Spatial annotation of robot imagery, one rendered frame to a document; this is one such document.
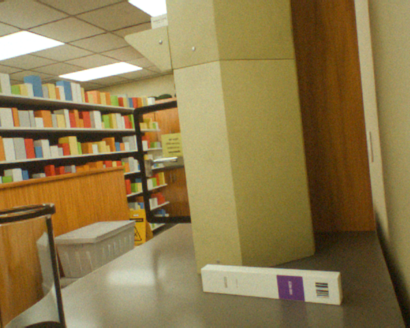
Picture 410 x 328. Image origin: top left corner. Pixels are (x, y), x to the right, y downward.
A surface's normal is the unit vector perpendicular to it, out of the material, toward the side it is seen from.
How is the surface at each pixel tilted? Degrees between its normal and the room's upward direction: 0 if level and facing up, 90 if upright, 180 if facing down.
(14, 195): 90
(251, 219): 90
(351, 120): 90
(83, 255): 95
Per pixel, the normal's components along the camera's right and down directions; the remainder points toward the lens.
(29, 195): 0.93, -0.09
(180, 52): -0.36, 0.09
